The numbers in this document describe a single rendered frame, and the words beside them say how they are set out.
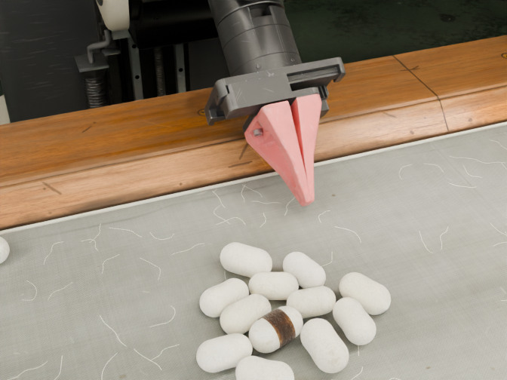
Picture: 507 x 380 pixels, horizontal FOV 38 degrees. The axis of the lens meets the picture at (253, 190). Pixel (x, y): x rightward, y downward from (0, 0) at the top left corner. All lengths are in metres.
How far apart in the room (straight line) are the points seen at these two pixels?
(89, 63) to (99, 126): 0.67
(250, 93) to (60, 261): 0.18
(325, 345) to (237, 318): 0.06
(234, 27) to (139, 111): 0.13
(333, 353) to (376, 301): 0.06
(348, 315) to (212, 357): 0.09
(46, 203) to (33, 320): 0.11
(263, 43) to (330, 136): 0.12
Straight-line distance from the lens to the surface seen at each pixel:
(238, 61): 0.57
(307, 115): 0.55
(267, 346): 0.46
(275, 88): 0.55
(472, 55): 0.78
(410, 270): 0.54
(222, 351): 0.45
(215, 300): 0.48
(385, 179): 0.62
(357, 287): 0.49
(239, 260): 0.51
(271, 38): 0.57
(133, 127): 0.64
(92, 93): 1.33
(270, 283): 0.49
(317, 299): 0.49
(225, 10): 0.59
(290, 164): 0.55
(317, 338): 0.46
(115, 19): 1.04
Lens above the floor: 1.11
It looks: 38 degrees down
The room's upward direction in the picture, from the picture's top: straight up
